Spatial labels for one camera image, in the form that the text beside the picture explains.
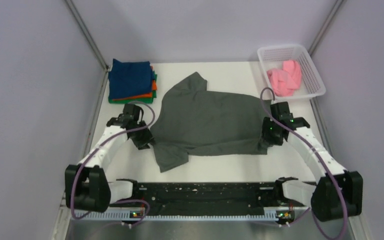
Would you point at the folded navy blue t-shirt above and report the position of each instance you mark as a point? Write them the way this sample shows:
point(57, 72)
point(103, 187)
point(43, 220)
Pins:
point(129, 79)

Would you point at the folded green t-shirt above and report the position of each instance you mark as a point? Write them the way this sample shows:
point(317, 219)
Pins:
point(147, 101)

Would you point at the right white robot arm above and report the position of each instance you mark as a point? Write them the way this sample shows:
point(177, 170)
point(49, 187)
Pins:
point(337, 192)

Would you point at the right aluminium frame post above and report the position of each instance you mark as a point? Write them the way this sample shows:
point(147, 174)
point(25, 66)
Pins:
point(338, 5)

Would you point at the white plastic basket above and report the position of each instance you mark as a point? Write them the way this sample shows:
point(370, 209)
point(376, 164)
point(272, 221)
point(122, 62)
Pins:
point(273, 57)

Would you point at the folded orange t-shirt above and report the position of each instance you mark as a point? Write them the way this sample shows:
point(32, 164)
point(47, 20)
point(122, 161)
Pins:
point(149, 95)

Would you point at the pink t-shirt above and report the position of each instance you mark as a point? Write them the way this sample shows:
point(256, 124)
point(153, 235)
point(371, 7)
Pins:
point(286, 80)

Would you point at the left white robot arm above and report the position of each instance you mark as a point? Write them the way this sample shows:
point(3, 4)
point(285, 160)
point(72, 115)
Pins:
point(86, 185)

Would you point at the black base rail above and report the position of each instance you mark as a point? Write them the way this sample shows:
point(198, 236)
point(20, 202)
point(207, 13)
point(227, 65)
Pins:
point(207, 198)

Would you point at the aluminium frame post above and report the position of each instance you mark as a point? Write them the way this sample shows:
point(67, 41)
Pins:
point(338, 5)
point(86, 33)

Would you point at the left aluminium frame post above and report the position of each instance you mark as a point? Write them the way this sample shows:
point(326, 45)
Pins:
point(86, 33)

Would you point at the dark grey t-shirt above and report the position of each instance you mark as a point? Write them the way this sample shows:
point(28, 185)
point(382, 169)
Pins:
point(195, 121)

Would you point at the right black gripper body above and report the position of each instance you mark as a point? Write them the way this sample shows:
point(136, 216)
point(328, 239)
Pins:
point(270, 133)

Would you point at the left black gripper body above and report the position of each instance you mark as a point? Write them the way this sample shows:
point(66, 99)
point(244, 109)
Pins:
point(142, 137)

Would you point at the white slotted cable duct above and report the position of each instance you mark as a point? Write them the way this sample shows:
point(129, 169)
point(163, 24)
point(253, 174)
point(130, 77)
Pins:
point(135, 214)

